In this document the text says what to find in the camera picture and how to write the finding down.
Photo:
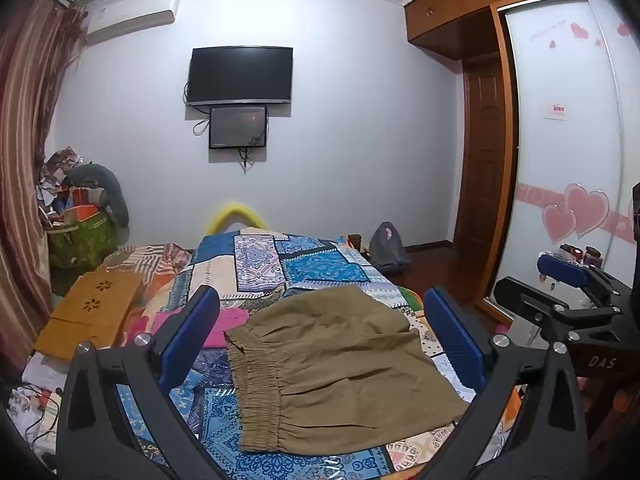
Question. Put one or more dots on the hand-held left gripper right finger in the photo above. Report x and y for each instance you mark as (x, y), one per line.
(452, 332)

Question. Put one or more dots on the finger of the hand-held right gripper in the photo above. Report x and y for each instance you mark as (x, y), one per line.
(562, 269)
(540, 310)

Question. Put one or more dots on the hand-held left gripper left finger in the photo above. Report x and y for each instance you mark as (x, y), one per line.
(192, 332)

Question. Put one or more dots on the olive khaki pants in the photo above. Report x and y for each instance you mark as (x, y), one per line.
(340, 360)

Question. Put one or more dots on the pink cloth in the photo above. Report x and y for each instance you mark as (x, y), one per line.
(230, 327)

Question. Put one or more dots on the orange striped blanket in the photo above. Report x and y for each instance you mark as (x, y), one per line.
(150, 265)

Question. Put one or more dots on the wooden folding bed table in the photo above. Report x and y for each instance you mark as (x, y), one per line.
(92, 310)

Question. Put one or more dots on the grey bag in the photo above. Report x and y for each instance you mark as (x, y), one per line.
(387, 245)

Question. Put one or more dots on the white wardrobe door with hearts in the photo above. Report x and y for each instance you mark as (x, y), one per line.
(570, 150)

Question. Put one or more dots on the blue patchwork blanket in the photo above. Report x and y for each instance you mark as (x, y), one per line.
(300, 265)

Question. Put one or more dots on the green bag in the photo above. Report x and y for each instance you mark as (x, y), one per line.
(82, 242)

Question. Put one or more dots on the white cloth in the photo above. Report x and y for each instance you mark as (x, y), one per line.
(42, 395)

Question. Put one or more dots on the pile of papers and boxes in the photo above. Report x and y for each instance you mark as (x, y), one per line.
(57, 185)

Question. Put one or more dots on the striped brown curtain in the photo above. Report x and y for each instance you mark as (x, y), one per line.
(25, 160)

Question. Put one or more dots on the wooden overhead cabinet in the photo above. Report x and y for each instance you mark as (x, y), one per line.
(465, 5)

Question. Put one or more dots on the white air conditioner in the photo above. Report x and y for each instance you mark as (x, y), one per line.
(132, 12)

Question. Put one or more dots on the small black wall monitor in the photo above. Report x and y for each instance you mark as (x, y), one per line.
(237, 127)

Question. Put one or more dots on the black wall television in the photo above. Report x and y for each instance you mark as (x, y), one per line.
(240, 76)

